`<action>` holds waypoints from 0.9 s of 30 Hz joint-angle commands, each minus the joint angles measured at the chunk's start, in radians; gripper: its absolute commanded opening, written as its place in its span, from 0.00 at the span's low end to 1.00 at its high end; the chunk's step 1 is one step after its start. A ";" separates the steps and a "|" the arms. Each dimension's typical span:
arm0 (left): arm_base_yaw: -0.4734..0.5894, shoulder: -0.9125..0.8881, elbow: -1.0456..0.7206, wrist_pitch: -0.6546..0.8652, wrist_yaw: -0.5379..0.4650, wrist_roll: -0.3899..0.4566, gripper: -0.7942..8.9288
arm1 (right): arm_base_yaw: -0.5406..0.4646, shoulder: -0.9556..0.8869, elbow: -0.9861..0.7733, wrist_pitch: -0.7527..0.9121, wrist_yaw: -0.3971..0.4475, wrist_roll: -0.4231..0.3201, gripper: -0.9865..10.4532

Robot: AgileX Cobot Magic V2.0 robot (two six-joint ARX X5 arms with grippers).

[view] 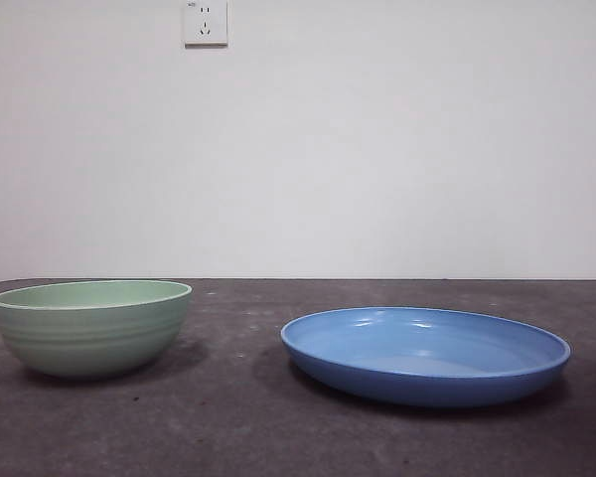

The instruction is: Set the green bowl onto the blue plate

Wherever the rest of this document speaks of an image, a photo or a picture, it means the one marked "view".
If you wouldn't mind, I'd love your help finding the green ribbed bowl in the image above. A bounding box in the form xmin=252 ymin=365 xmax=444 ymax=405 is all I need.
xmin=0 ymin=279 xmax=194 ymax=382

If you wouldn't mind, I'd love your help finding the white wall socket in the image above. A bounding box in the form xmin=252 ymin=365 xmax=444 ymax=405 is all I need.
xmin=183 ymin=0 xmax=229 ymax=50

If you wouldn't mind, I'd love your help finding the blue round plate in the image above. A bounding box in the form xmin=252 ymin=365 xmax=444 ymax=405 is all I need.
xmin=279 ymin=306 xmax=572 ymax=409

